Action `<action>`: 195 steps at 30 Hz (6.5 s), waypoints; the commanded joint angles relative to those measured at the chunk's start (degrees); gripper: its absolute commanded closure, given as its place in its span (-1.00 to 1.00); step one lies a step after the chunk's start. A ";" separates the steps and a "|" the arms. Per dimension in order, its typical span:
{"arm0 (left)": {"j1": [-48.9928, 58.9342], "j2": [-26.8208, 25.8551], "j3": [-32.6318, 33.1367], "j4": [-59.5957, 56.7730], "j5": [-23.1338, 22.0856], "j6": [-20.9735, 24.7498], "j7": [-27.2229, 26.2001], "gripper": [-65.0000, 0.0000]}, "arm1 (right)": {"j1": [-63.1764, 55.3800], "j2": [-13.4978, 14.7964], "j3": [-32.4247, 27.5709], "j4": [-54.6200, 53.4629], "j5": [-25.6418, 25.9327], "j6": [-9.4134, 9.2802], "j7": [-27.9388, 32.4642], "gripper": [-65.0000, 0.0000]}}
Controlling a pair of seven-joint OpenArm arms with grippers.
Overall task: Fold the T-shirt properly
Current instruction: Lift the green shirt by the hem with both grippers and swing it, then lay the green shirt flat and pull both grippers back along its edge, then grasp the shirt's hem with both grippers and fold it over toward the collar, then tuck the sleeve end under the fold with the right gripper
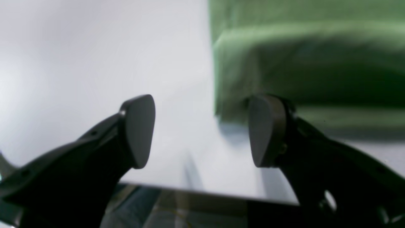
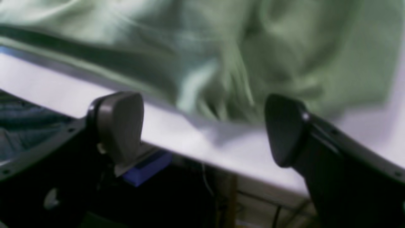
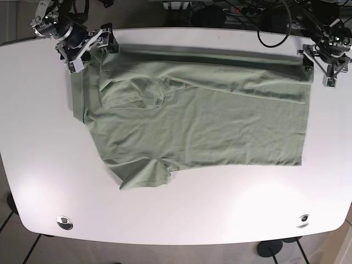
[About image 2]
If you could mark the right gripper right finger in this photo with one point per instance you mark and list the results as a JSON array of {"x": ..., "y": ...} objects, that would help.
[{"x": 349, "y": 185}]

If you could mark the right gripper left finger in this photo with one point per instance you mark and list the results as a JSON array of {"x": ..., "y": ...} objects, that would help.
[{"x": 53, "y": 165}]

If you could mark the sage green polo shirt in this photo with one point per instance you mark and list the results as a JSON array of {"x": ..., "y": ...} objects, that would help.
[{"x": 221, "y": 58}]

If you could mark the blue block under table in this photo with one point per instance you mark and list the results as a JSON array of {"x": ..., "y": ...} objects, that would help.
[{"x": 148, "y": 168}]

